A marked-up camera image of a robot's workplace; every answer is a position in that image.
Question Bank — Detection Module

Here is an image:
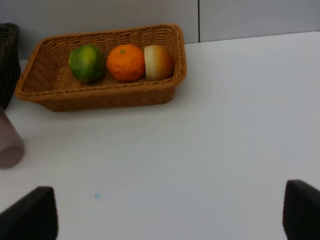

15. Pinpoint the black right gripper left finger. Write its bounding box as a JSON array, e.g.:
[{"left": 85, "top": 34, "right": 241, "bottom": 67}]
[{"left": 0, "top": 186, "right": 59, "bottom": 240}]

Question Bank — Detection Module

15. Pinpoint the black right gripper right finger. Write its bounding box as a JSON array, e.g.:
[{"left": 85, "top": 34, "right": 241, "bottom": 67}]
[{"left": 282, "top": 179, "right": 320, "bottom": 240}]

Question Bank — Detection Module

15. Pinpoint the translucent purple plastic cup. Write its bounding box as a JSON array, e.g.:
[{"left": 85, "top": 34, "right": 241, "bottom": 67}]
[{"left": 0, "top": 108, "right": 25, "bottom": 169}]

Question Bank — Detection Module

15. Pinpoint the green lime fruit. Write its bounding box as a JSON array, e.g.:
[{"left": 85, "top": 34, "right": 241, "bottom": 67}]
[{"left": 68, "top": 44, "right": 106, "bottom": 84}]

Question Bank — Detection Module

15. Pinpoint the orange tangerine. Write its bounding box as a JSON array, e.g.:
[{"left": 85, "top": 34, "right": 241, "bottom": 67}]
[{"left": 106, "top": 43, "right": 145, "bottom": 82}]

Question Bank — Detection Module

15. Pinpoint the red orange half fruit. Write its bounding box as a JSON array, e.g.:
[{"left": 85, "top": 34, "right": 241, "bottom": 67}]
[{"left": 144, "top": 44, "right": 175, "bottom": 81}]

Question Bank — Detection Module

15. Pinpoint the dark brown wicker basket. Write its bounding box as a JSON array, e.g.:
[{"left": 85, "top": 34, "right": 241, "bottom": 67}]
[{"left": 0, "top": 23, "right": 21, "bottom": 110}]

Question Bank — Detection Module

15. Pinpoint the light orange wicker basket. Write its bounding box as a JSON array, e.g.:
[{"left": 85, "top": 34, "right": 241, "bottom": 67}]
[{"left": 15, "top": 23, "right": 187, "bottom": 112}]

